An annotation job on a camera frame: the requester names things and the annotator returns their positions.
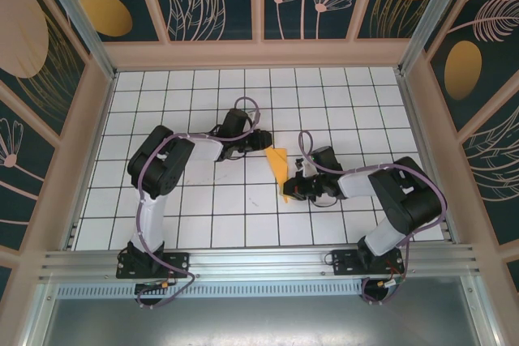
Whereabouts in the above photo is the yellow cloth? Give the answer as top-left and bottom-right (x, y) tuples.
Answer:
(264, 146), (294, 204)

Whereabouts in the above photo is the grey metal sheet panel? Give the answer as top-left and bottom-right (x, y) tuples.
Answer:
(24, 276), (504, 346)

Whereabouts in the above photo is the aluminium mounting rail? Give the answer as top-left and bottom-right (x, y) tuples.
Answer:
(38, 243), (483, 282)

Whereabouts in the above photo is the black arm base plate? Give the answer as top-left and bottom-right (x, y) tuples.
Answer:
(116, 251), (191, 279)
(331, 248), (405, 276)

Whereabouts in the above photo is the aluminium table side rail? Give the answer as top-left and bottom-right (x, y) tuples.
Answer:
(395, 68), (461, 244)

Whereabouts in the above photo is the slotted metal cable duct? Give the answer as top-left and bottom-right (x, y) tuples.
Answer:
(56, 284), (366, 298)

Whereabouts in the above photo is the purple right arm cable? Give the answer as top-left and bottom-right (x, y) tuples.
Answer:
(298, 130), (449, 307)

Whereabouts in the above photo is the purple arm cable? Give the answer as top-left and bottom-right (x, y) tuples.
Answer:
(298, 130), (449, 307)
(135, 96), (260, 310)

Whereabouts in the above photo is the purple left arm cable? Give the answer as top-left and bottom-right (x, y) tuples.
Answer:
(135, 96), (260, 310)

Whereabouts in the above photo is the aluminium corner post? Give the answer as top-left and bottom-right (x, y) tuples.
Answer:
(397, 0), (475, 75)
(34, 0), (118, 82)

